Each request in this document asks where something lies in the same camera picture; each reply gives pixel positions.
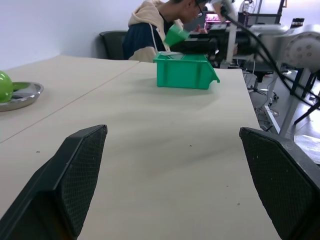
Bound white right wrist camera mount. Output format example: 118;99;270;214
211;0;239;62

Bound round metal tray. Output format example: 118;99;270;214
0;81;45;113

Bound black office chair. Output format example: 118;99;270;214
98;30;129;61

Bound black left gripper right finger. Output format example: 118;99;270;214
239;126;320;240

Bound monitor with pink screen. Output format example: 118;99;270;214
204;12;232;26

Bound white desk frame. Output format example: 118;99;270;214
259;62;307;137

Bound green rounded block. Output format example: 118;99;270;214
0;70;15;104

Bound black desk legs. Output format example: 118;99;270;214
289;67;320;126

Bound teal plastic bin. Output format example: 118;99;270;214
152;50;221;90

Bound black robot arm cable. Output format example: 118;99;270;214
219;9;320;112

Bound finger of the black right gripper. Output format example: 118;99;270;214
170;43;218;55
185;37;219;45

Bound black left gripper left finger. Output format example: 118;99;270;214
0;124;109;240

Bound person in cream hoodie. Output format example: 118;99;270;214
122;0;213;61

